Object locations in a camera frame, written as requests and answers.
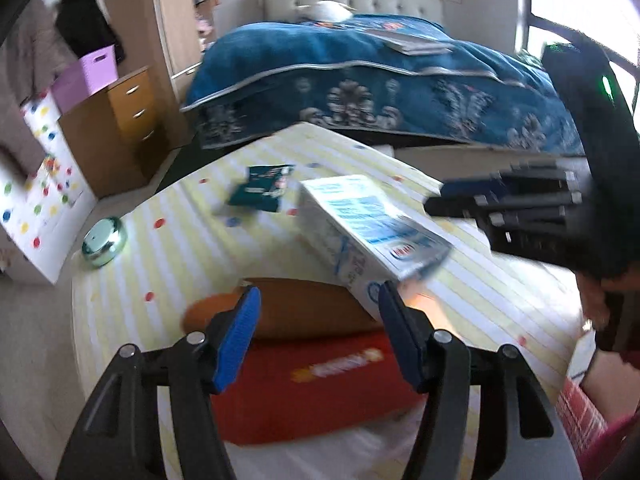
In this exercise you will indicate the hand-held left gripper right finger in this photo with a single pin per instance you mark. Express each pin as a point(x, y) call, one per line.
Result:
point(400, 335)

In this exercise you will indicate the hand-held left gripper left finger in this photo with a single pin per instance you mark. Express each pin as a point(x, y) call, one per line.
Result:
point(237, 340)

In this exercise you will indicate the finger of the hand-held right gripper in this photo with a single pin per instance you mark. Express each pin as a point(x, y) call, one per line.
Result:
point(530, 175)
point(525, 222)

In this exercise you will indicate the orange knitted cloth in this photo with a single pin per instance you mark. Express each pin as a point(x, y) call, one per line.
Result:
point(300, 310)

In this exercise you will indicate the red packet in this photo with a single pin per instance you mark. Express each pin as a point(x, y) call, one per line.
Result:
point(310, 390)

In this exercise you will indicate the white carton box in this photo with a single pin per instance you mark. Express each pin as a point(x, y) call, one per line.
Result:
point(360, 220)

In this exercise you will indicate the dark green snack packet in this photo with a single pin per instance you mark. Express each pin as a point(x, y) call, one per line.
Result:
point(255, 192)

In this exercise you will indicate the person's right hand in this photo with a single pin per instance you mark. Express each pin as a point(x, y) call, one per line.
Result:
point(592, 300)

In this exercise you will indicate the striped polka-dot tablecloth table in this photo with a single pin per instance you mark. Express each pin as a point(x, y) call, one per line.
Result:
point(165, 260)

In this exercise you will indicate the round silver tin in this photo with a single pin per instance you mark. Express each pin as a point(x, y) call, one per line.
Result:
point(102, 242)

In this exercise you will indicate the folded grey cloth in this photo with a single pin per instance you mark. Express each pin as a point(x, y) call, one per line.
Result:
point(410, 42)

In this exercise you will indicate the red plaid pants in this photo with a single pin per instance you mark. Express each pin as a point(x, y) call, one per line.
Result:
point(580, 410)

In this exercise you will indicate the beige upholstered bed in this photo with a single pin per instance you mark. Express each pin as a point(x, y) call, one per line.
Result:
point(400, 2)

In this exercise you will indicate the blue floral blanket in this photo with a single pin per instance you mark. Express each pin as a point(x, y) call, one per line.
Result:
point(325, 60)

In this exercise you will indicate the white polka dot cabinet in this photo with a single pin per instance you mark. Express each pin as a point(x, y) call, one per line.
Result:
point(40, 210)

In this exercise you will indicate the wooden drawer cabinet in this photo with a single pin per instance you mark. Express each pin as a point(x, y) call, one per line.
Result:
point(135, 115)

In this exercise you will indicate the white plush pillow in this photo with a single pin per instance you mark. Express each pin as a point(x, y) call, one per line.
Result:
point(325, 10)

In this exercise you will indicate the purple plastic basket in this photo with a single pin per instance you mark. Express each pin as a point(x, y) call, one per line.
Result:
point(85, 77)

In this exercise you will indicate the wooden wardrobe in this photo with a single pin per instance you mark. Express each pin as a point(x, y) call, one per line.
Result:
point(170, 20)

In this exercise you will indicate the brown quilted jacket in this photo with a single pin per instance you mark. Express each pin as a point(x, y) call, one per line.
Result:
point(25, 85)

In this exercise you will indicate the black coat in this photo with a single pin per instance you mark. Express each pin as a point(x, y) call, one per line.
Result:
point(82, 15)

